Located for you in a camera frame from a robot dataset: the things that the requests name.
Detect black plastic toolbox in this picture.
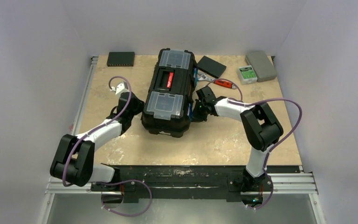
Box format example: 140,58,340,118
141,48,197,138

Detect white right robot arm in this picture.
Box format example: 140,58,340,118
193,86,283,190

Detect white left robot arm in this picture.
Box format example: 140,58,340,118
49,92,145,191

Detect black flat box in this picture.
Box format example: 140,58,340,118
197,56,227,78

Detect green labelled clear box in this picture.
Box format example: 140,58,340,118
237,65,257,85

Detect grey plastic case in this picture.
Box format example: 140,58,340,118
245,50,277,82

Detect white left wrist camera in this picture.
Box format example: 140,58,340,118
110,81,130,98

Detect red handled adjustable wrench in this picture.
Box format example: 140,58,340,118
198,73,237,89

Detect black network switch box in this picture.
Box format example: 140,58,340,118
106,52,135,67

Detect aluminium rail frame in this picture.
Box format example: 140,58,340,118
44,56,99,224

